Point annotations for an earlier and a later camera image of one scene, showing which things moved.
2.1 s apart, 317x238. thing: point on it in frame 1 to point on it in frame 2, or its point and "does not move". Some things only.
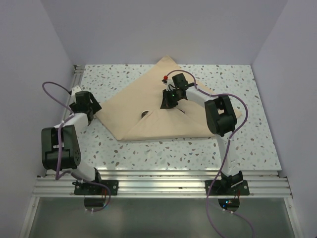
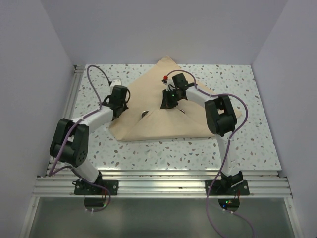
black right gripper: x=167 y=104 does not move
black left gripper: x=95 y=106 to x=125 y=107
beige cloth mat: x=133 y=111 does not move
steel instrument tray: x=143 y=113 does not move
